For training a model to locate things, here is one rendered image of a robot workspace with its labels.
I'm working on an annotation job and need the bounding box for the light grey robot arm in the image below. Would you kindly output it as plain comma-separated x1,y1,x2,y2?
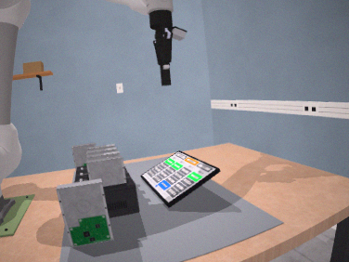
0,0,187,224

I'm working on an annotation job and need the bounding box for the black drive dock housing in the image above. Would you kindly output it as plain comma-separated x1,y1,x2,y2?
74,166,139,218

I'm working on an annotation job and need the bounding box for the black-framed status screen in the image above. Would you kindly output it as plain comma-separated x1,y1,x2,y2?
141,151,221,208

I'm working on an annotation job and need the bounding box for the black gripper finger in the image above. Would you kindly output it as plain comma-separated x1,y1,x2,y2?
157,28,173,85
153,33,162,78

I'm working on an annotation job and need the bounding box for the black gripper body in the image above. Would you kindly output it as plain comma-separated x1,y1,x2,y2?
149,9,173,42

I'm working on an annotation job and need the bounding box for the grey flat mat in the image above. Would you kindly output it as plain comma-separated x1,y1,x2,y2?
59,156,284,262

